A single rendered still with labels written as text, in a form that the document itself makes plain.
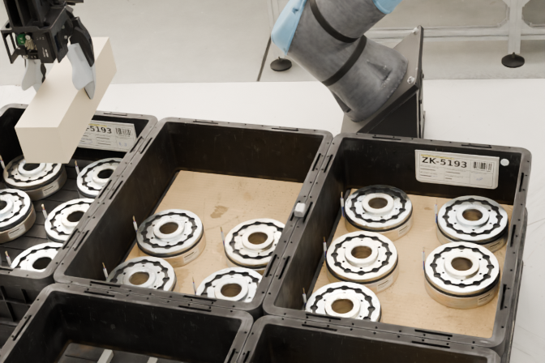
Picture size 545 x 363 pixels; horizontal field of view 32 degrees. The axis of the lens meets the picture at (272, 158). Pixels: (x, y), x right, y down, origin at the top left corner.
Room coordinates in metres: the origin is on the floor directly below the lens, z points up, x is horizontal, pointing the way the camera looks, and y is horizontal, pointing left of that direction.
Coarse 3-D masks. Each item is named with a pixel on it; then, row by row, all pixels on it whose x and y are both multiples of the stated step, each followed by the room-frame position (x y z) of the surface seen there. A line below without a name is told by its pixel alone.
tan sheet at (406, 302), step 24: (432, 216) 1.09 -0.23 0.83; (408, 240) 1.05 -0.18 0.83; (432, 240) 1.04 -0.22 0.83; (408, 264) 0.99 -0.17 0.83; (408, 288) 0.95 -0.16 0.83; (384, 312) 0.91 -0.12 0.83; (408, 312) 0.90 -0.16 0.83; (432, 312) 0.90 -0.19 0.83; (456, 312) 0.89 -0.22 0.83; (480, 312) 0.88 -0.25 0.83; (480, 336) 0.84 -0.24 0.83
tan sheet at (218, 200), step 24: (168, 192) 1.24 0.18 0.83; (192, 192) 1.23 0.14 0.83; (216, 192) 1.22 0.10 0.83; (240, 192) 1.22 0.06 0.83; (264, 192) 1.21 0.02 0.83; (288, 192) 1.20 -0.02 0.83; (216, 216) 1.16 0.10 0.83; (240, 216) 1.15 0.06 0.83; (264, 216) 1.15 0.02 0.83; (288, 216) 1.14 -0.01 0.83; (216, 240) 1.11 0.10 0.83; (192, 264) 1.06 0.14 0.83; (216, 264) 1.05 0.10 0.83; (192, 288) 1.00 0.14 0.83
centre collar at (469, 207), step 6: (468, 204) 1.07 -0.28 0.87; (474, 204) 1.06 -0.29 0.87; (462, 210) 1.05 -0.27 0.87; (468, 210) 1.06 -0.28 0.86; (474, 210) 1.06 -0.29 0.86; (480, 210) 1.05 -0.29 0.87; (486, 210) 1.05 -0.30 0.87; (456, 216) 1.04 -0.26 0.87; (462, 216) 1.04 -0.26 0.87; (486, 216) 1.03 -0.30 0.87; (462, 222) 1.03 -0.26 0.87; (468, 222) 1.03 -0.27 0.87; (474, 222) 1.02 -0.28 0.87; (480, 222) 1.02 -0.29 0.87; (486, 222) 1.02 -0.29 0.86
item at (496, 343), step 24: (336, 144) 1.17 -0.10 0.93; (408, 144) 1.15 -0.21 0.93; (432, 144) 1.14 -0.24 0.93; (456, 144) 1.13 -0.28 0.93; (480, 144) 1.12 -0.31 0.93; (528, 168) 1.05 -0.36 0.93; (312, 192) 1.06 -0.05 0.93; (288, 264) 0.92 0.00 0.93; (504, 264) 0.87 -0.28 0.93; (504, 288) 0.84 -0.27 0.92; (264, 312) 0.84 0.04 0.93; (288, 312) 0.83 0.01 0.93; (312, 312) 0.83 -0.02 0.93; (504, 312) 0.79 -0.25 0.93; (432, 336) 0.76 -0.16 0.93; (456, 336) 0.76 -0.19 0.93; (504, 336) 0.75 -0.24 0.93
